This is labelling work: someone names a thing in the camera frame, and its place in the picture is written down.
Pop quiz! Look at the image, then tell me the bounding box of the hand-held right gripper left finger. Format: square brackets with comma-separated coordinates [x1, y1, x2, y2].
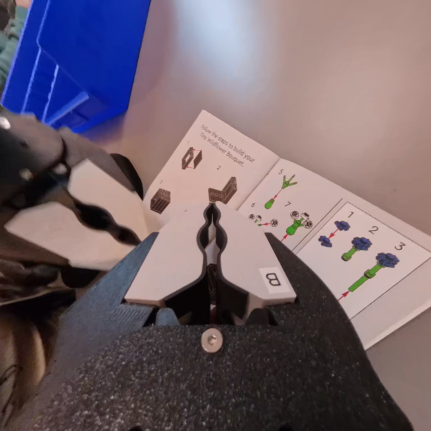
[124, 202, 216, 308]

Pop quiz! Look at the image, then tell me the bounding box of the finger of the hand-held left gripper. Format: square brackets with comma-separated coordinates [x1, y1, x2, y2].
[67, 158, 151, 244]
[4, 201, 142, 271]

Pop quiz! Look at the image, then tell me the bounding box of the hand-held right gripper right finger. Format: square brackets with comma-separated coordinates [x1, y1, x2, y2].
[212, 203, 298, 325]

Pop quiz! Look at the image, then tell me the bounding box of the white lego instruction booklet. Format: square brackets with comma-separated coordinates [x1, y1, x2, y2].
[141, 109, 431, 351]

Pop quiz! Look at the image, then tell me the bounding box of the blue plastic bin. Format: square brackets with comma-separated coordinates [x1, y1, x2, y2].
[0, 0, 153, 134]

